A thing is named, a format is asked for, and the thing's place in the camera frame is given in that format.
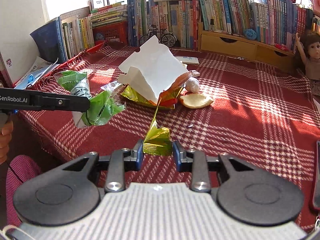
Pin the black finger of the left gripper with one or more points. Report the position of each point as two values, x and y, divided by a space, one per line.
55 102

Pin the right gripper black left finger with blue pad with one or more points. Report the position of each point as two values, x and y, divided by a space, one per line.
73 190

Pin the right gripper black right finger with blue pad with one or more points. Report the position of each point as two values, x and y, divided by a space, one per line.
243 191

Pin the green snack wrapper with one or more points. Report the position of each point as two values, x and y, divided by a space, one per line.
103 106

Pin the gold foil snack bag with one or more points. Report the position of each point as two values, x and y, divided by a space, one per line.
157 140

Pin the orange white cardboard box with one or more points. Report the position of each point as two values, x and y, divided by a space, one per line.
153 71

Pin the orange peel piece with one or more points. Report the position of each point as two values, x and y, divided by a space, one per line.
195 100

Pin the white tissue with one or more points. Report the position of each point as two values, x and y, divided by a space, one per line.
192 85

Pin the red crate under books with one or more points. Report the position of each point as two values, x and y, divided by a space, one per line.
111 32

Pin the person's left hand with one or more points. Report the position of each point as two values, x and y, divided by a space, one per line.
5 139

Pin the pink striped trouser leg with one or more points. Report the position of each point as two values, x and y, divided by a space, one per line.
23 168

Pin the dark blue folder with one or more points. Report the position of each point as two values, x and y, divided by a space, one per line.
48 39

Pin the red plaid blanket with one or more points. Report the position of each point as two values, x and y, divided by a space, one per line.
259 114

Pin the miniature black bicycle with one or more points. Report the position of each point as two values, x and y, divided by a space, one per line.
164 37

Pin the small striped packet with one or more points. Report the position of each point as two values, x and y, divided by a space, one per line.
194 73

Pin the thin white blue booklet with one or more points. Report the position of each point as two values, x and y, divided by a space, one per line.
187 60

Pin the wooden drawer shelf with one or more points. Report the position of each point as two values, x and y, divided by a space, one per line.
237 46

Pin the left book row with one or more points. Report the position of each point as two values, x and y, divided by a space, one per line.
180 17

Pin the brown haired doll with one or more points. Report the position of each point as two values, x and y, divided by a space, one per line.
308 47

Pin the book row on shelf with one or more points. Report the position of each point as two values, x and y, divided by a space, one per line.
276 22

